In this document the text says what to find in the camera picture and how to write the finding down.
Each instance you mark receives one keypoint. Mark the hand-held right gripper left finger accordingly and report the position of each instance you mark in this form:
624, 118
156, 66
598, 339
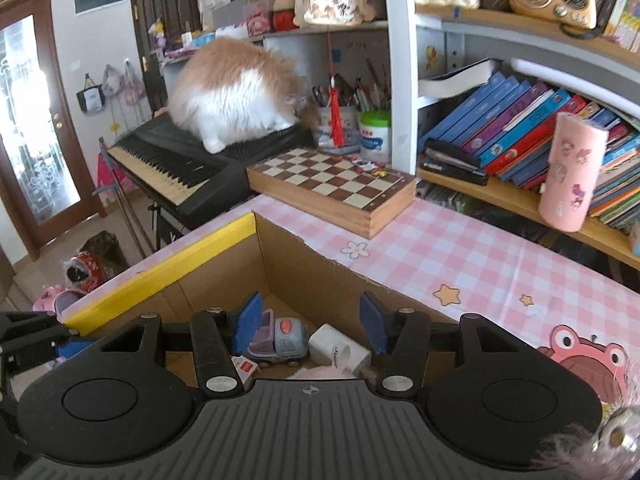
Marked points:
248, 325

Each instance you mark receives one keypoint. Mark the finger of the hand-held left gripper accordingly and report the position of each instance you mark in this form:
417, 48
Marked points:
30, 325
75, 350

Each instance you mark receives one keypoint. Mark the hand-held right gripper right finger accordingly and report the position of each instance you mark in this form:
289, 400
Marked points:
374, 322

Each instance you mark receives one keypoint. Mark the grey purple toy car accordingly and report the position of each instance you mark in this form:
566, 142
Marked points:
285, 340

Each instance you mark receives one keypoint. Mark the small red white box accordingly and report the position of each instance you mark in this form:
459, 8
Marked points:
245, 370

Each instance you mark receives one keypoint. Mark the white charger plug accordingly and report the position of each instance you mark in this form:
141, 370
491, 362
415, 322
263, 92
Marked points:
332, 347

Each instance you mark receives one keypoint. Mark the yellow cardboard box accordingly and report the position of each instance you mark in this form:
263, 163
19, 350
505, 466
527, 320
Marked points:
300, 285

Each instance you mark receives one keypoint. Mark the pink plush pig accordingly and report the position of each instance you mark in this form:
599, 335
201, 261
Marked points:
320, 372

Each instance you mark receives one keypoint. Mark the pink checkered tablecloth desktop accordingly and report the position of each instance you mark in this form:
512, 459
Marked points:
450, 260

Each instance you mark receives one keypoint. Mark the red patterned bag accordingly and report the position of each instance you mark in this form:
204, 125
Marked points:
95, 270

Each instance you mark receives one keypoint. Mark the black trash bag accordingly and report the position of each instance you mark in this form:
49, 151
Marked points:
105, 250

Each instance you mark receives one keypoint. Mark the black keyboard stand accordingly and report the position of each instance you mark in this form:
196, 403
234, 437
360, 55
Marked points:
160, 225

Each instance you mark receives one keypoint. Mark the small yellow trinket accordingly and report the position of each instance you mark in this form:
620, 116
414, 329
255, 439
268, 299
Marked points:
380, 173

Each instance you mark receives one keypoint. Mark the wooden chessboard box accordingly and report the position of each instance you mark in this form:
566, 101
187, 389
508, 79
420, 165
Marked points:
325, 180

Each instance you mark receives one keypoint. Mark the small red white trinket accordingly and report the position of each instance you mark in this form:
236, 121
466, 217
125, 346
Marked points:
361, 161

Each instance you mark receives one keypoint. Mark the black electronic keyboard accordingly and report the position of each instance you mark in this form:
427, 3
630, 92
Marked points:
200, 160

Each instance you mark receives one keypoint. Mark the black stapler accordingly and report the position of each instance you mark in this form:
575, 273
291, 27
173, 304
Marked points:
450, 160

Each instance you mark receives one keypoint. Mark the white green-lidded wipes canister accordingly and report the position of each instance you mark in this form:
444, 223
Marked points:
374, 140

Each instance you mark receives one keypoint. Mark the pen holder with pens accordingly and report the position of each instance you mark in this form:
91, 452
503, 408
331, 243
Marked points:
352, 135

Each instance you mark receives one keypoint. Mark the brown glass-panelled door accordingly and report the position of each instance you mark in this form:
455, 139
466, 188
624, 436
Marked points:
20, 110

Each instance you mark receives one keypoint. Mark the row of blue picture books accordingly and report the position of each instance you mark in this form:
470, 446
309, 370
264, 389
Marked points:
500, 125

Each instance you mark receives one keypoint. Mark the fluffy orange white cat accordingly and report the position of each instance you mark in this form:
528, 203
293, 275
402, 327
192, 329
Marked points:
235, 90

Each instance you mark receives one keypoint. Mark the black white tote bag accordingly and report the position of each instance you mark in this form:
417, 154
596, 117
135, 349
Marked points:
91, 97

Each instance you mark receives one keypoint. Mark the white wooden bookshelf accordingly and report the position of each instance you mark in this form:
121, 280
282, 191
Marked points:
402, 85

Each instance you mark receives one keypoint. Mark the pink cartoon cylinder cup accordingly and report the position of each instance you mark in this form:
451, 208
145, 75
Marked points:
570, 175

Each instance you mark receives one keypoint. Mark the small pink bag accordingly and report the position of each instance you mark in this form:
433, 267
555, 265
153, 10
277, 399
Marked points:
113, 82

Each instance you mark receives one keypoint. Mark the small purple bag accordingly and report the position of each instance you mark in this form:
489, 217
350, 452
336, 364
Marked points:
134, 87

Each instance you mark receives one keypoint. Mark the fluffy charm with metal bead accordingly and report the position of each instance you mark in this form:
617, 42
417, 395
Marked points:
620, 435

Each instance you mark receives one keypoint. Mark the white lamp bar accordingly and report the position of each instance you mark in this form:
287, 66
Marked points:
560, 77

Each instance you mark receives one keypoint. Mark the small hanging plush toy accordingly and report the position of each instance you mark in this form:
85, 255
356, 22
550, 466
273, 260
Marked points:
157, 30

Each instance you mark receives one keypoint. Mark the row of colourful paperbacks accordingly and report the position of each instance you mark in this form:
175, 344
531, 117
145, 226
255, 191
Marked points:
620, 5

